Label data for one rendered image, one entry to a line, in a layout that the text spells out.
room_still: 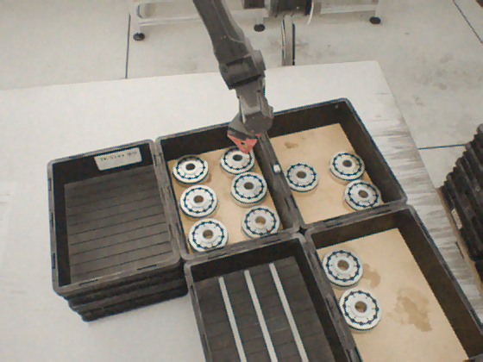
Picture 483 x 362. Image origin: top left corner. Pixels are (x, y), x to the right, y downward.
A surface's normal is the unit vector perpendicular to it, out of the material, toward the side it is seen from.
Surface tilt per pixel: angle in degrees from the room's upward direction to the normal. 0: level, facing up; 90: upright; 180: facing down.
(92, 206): 0
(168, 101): 0
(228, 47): 86
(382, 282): 0
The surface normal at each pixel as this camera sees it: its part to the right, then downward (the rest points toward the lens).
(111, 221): 0.00, -0.58
